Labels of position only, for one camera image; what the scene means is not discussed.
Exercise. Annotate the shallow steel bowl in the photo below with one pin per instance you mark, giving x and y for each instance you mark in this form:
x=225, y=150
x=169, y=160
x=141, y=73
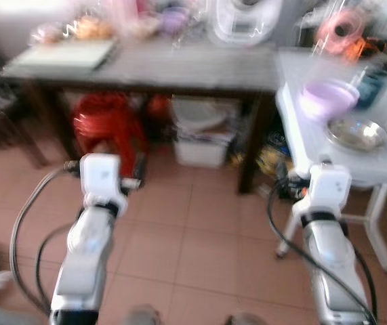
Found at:
x=357, y=135

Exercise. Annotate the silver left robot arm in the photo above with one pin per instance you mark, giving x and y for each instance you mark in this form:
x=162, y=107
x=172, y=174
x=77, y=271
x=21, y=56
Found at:
x=85, y=257

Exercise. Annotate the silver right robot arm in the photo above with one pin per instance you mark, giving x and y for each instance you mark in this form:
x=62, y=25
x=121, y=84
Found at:
x=332, y=261

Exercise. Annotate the yellow printed bag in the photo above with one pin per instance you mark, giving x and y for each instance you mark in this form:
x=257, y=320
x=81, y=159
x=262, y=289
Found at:
x=274, y=159

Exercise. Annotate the white folding table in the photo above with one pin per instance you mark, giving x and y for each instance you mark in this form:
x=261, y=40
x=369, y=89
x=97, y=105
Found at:
x=301, y=145

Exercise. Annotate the red plastic stool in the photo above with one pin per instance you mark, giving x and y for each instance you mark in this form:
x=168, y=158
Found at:
x=105, y=125

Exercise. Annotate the red plastic bag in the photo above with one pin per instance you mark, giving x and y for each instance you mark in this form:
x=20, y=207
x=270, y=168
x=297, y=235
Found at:
x=158, y=107

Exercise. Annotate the white plastic bin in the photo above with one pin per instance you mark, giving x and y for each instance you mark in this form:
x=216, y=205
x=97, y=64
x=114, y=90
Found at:
x=203, y=145

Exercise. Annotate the large lilac plastic bowl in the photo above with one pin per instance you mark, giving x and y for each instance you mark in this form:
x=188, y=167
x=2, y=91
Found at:
x=329, y=98

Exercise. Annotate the teal cup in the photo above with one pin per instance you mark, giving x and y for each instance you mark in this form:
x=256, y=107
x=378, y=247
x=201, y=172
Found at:
x=371, y=88

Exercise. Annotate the grey right robot foot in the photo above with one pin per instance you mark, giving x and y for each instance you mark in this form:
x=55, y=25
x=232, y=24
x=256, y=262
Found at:
x=247, y=319

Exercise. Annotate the grey robot foot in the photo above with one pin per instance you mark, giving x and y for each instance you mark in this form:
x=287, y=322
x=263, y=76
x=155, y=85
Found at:
x=247, y=319
x=142, y=317

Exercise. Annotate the grey left robot foot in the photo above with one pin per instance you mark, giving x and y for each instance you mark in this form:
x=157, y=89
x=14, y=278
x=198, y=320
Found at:
x=142, y=317

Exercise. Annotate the clear food container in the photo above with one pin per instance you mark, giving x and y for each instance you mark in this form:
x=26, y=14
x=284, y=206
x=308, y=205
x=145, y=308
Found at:
x=95, y=28

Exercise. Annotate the small orange object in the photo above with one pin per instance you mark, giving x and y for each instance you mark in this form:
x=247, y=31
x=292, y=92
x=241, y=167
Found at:
x=354, y=49

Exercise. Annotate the small purple bowl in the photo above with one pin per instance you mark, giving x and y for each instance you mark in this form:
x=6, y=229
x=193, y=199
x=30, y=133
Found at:
x=174, y=20

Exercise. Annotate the pink round fan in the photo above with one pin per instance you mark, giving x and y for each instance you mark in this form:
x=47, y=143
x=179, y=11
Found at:
x=341, y=30

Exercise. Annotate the white kitchen machine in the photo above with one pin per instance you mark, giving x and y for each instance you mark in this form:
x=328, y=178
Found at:
x=244, y=24

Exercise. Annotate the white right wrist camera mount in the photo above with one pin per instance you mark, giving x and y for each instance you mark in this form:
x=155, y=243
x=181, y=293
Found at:
x=329, y=186

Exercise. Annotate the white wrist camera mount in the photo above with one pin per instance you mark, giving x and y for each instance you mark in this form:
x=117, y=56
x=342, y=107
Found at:
x=102, y=179
x=329, y=186

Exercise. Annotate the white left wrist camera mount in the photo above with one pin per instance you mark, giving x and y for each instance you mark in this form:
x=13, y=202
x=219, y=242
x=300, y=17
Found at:
x=102, y=179

